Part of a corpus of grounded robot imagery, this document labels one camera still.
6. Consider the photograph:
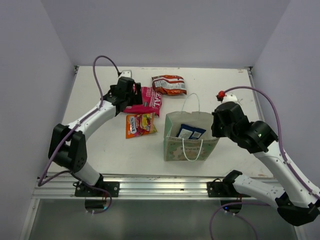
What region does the pink Real crisps bag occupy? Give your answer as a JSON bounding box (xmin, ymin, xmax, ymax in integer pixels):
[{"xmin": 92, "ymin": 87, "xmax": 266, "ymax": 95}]
[{"xmin": 123, "ymin": 87, "xmax": 162, "ymax": 117}]

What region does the blue Burts crisps bag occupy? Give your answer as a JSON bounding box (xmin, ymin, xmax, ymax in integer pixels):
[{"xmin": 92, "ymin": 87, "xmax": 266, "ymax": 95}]
[{"xmin": 176, "ymin": 124, "xmax": 206, "ymax": 140}]

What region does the green printed paper bag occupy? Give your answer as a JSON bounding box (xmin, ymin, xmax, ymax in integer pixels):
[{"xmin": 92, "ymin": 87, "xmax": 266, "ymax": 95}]
[{"xmin": 163, "ymin": 97, "xmax": 220, "ymax": 162}]

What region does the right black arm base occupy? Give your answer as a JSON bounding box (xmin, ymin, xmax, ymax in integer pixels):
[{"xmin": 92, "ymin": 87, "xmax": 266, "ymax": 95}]
[{"xmin": 206, "ymin": 178, "xmax": 236, "ymax": 198}]

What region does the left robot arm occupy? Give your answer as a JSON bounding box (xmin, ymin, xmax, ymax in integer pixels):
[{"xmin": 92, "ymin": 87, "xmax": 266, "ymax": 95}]
[{"xmin": 48, "ymin": 76, "xmax": 142, "ymax": 197}]

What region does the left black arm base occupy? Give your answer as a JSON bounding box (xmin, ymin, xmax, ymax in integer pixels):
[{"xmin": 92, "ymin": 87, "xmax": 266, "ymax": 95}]
[{"xmin": 72, "ymin": 181, "xmax": 120, "ymax": 198}]

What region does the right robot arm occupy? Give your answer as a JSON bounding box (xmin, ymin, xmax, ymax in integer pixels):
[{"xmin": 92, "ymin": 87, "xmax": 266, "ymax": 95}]
[{"xmin": 211, "ymin": 101, "xmax": 320, "ymax": 226}]

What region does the orange Fox's candy bag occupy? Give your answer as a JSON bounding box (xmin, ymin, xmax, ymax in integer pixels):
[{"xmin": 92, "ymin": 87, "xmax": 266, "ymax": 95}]
[{"xmin": 125, "ymin": 112, "xmax": 158, "ymax": 139}]

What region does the red orange snack bag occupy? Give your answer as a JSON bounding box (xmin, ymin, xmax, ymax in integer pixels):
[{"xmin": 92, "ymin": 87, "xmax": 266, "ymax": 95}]
[{"xmin": 151, "ymin": 74, "xmax": 187, "ymax": 96}]

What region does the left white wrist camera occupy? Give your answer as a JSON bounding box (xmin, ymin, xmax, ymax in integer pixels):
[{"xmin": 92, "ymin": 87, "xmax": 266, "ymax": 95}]
[{"xmin": 119, "ymin": 70, "xmax": 132, "ymax": 78}]

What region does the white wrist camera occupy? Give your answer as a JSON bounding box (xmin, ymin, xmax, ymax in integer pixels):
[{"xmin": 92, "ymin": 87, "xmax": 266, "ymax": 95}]
[
  {"xmin": 221, "ymin": 92, "xmax": 239, "ymax": 104},
  {"xmin": 119, "ymin": 70, "xmax": 132, "ymax": 78}
]

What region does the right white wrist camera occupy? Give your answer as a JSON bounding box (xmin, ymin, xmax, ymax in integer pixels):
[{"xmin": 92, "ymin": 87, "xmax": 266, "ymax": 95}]
[{"xmin": 221, "ymin": 92, "xmax": 239, "ymax": 104}]

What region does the aluminium rail frame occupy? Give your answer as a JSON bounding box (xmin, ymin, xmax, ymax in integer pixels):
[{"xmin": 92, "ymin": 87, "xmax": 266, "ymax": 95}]
[{"xmin": 32, "ymin": 172, "xmax": 287, "ymax": 201}]

